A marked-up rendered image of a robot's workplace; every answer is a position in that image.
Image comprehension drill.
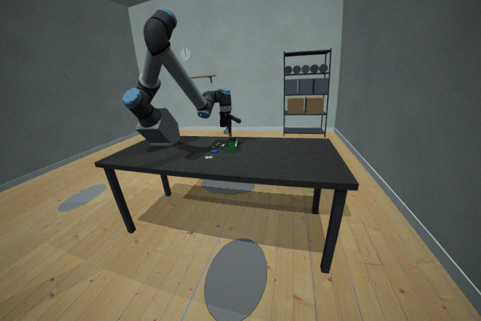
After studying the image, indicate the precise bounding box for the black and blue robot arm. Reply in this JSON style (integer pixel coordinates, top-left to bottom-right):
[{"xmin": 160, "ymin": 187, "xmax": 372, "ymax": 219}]
[{"xmin": 123, "ymin": 8, "xmax": 232, "ymax": 128}]

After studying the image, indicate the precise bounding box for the green three-compartment bin tray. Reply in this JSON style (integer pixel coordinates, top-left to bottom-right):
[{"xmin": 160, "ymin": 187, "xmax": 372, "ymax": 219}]
[{"xmin": 225, "ymin": 138, "xmax": 238, "ymax": 153}]

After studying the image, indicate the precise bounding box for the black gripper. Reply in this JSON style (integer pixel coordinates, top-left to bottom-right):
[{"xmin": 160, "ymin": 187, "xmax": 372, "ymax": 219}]
[{"xmin": 219, "ymin": 111, "xmax": 231, "ymax": 139}]

